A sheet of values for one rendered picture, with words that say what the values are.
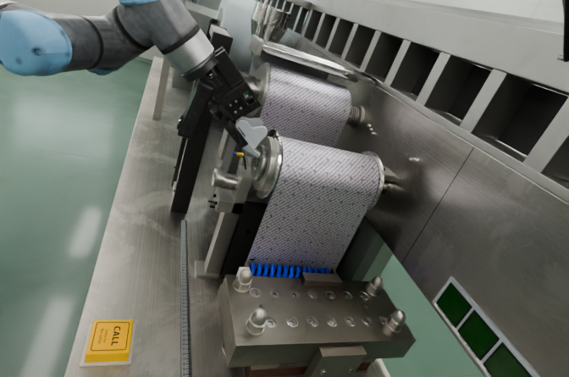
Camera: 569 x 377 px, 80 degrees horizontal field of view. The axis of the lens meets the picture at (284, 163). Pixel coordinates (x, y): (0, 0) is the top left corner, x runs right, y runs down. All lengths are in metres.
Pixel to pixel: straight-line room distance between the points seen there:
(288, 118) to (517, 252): 0.56
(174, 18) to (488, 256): 0.64
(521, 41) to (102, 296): 0.94
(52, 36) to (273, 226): 0.50
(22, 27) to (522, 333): 0.78
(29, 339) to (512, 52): 1.93
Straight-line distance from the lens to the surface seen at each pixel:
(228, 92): 0.61
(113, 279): 0.89
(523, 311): 0.67
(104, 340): 0.77
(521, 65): 0.74
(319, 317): 0.76
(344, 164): 0.74
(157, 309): 0.84
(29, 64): 0.52
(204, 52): 0.59
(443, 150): 0.78
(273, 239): 0.77
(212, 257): 0.88
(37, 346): 1.91
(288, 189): 0.69
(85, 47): 0.56
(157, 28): 0.58
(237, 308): 0.71
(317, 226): 0.78
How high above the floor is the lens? 1.55
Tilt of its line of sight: 23 degrees down
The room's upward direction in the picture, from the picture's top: 21 degrees clockwise
